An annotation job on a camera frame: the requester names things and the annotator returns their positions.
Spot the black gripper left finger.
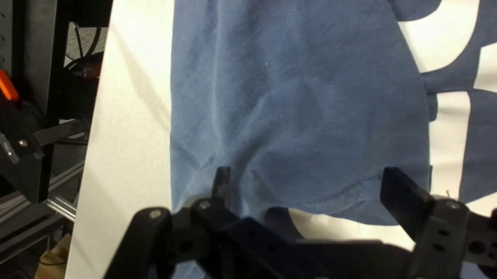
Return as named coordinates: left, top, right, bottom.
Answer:
left=197, top=166, right=233, bottom=214

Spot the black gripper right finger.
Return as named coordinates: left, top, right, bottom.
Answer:
left=379, top=166, right=470, bottom=256

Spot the blue shirt with white print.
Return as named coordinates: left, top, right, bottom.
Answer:
left=169, top=0, right=497, bottom=279

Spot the orange black clamp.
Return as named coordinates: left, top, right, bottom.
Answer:
left=0, top=68, right=90, bottom=204

